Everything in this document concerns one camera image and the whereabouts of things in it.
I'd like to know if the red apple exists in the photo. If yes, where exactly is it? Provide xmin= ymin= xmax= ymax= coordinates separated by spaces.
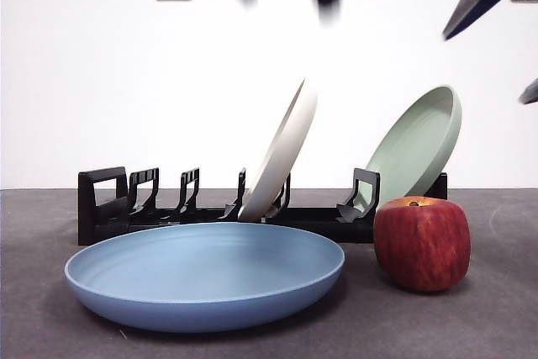
xmin=372 ymin=195 xmax=471 ymax=293

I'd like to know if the blue plate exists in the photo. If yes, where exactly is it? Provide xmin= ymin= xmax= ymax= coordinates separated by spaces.
xmin=64 ymin=221 xmax=346 ymax=334

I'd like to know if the pale green plate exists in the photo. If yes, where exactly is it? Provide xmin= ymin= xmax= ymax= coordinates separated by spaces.
xmin=364 ymin=84 xmax=463 ymax=211

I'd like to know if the cream white plate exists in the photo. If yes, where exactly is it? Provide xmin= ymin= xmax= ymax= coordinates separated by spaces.
xmin=237 ymin=77 xmax=319 ymax=223

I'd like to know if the black plate rack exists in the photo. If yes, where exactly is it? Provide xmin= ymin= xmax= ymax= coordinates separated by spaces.
xmin=77 ymin=166 xmax=449 ymax=247

